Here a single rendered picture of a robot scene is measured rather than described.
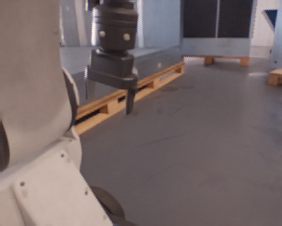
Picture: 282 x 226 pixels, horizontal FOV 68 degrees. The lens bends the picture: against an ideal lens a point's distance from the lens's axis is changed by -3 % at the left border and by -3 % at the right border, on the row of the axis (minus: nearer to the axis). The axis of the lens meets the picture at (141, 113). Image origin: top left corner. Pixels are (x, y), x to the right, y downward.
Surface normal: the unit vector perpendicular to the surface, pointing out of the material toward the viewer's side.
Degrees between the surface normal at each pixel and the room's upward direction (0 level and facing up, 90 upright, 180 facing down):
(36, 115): 89
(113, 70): 90
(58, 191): 60
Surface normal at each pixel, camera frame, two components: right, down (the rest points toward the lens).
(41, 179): 0.76, -0.35
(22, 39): 0.89, 0.29
